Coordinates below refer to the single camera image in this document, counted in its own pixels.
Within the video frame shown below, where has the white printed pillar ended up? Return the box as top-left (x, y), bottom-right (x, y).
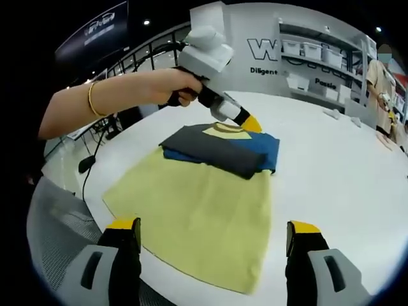
top-left (189, 1), bottom-right (291, 96)

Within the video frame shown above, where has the yellow garment with dark sleeves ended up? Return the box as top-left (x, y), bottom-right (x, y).
top-left (101, 122), bottom-right (281, 296)

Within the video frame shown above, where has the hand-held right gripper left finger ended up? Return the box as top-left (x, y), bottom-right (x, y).
top-left (68, 217), bottom-right (142, 306)

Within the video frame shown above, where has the row of white storage boxes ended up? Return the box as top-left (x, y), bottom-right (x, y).
top-left (282, 38), bottom-right (353, 103)

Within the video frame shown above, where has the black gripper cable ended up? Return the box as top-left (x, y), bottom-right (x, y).
top-left (132, 38), bottom-right (192, 76)

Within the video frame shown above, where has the dark hanging banner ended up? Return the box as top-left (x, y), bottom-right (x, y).
top-left (54, 0), bottom-right (130, 63)

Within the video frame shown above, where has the black oval device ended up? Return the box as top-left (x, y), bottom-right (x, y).
top-left (78, 155), bottom-right (98, 175)

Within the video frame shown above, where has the black device cable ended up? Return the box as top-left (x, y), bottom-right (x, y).
top-left (81, 132), bottom-right (108, 203)

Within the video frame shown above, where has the gold bracelet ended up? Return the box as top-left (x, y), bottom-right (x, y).
top-left (87, 80), bottom-right (110, 118)

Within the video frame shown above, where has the grey flat panel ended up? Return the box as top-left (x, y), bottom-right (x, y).
top-left (343, 96), bottom-right (377, 129)

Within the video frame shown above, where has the person's left hand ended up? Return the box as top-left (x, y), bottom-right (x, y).
top-left (140, 68), bottom-right (204, 108)

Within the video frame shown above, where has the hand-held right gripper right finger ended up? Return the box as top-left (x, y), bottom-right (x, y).
top-left (284, 219), bottom-right (373, 306)

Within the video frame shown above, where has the white shelf rack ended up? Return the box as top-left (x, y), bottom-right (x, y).
top-left (278, 17), bottom-right (383, 111)

